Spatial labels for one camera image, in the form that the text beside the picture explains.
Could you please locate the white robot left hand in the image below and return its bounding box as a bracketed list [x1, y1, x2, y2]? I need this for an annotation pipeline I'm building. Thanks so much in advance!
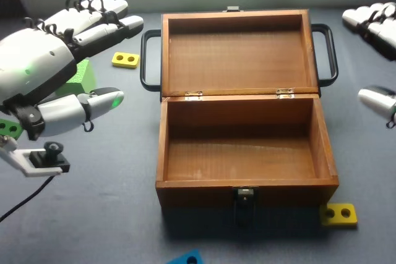
[0, 0, 145, 141]

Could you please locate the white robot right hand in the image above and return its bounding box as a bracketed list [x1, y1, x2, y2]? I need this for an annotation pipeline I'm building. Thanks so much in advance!
[342, 2, 396, 129]

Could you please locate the orange wooden box with handles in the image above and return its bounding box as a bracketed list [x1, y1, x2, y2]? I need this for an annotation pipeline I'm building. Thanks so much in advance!
[139, 6, 340, 98]

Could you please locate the wooden box base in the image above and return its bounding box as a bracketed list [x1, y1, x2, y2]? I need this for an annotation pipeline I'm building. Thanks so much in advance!
[155, 92, 340, 228]

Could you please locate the green foam cube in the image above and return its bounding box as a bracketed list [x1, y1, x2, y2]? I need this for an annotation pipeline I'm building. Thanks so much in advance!
[54, 59, 97, 96]

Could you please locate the green two-hole brick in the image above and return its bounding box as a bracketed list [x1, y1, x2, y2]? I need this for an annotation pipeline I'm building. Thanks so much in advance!
[0, 117, 24, 140]

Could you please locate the yellow two-hole brick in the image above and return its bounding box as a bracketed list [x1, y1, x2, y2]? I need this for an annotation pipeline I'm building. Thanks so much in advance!
[319, 203, 358, 226]
[111, 52, 140, 70]

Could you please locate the grey table cloth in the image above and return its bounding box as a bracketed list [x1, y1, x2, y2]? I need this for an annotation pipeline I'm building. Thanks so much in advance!
[0, 7, 396, 264]

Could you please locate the blue two-hole brick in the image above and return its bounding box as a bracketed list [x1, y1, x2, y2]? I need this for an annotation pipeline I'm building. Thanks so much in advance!
[166, 249, 205, 264]

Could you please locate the wrist camera on white bracket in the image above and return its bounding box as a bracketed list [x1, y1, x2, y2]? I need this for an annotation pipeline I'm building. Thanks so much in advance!
[0, 135, 71, 179]

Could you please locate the black camera cable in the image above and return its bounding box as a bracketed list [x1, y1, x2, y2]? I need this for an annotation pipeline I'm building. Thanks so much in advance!
[0, 176, 52, 223]

